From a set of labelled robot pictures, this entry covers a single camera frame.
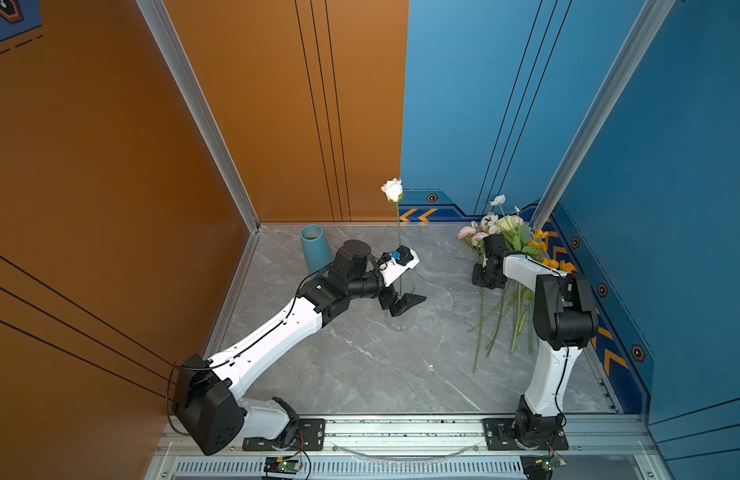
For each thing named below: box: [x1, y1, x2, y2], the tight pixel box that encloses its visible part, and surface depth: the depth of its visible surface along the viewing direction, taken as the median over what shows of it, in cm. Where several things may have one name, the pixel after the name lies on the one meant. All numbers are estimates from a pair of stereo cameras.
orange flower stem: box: [527, 229, 577, 273], surface depth 106 cm
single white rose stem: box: [381, 178, 405, 251], surface depth 74 cm
